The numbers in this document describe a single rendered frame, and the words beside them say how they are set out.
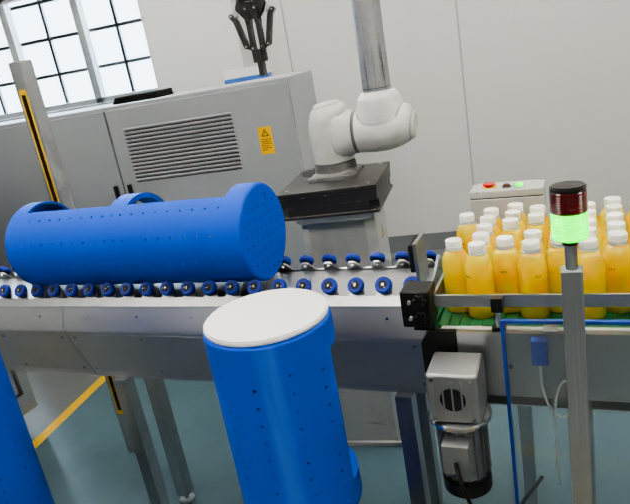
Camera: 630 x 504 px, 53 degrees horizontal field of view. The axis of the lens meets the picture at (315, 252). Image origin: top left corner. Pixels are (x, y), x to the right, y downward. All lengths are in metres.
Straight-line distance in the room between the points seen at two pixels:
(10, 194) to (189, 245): 2.58
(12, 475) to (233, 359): 0.83
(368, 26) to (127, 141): 1.87
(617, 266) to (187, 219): 1.09
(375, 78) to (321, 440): 1.29
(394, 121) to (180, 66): 2.59
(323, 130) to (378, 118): 0.20
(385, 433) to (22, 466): 1.37
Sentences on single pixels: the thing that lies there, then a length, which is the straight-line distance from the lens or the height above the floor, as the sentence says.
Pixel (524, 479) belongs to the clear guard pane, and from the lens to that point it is 1.63.
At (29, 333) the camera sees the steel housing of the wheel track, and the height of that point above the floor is 0.82.
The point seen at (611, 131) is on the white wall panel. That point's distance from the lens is 4.56.
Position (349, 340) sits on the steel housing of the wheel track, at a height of 0.82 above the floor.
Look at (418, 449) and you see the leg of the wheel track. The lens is 1.87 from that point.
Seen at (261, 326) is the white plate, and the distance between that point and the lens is 1.33.
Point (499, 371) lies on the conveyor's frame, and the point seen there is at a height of 0.80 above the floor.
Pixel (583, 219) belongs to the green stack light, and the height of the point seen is 1.20.
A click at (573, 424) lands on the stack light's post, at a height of 0.77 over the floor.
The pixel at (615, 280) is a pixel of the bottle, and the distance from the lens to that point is 1.51.
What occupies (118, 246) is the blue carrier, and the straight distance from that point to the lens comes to 1.93.
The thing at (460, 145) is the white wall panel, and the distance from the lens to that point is 4.50.
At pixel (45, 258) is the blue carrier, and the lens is 2.14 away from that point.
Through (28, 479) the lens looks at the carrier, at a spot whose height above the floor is 0.59.
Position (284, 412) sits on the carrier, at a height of 0.87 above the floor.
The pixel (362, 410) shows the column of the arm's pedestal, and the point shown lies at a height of 0.16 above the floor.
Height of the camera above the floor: 1.56
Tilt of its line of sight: 18 degrees down
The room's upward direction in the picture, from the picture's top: 10 degrees counter-clockwise
